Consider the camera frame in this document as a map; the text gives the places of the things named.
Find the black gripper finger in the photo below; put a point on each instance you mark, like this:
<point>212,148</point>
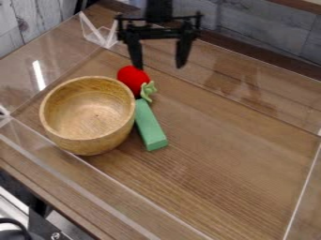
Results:
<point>184,47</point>
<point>134,49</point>

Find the clear acrylic tray enclosure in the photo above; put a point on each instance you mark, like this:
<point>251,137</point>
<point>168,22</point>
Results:
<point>237,177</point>

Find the black metal table bracket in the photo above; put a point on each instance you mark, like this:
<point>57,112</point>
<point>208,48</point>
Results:
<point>42,227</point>

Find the wooden bowl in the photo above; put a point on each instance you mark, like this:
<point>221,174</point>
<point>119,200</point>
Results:
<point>87,114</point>

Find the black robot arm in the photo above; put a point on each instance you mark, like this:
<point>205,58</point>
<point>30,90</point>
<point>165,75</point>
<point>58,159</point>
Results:
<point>160,12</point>

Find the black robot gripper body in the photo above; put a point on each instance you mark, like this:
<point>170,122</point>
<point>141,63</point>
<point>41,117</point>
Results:
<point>134,29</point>

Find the red plush fruit green leaves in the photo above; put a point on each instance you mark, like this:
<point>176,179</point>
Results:
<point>138,81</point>

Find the green rectangular block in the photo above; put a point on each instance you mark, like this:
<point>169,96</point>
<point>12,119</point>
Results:
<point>152,133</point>

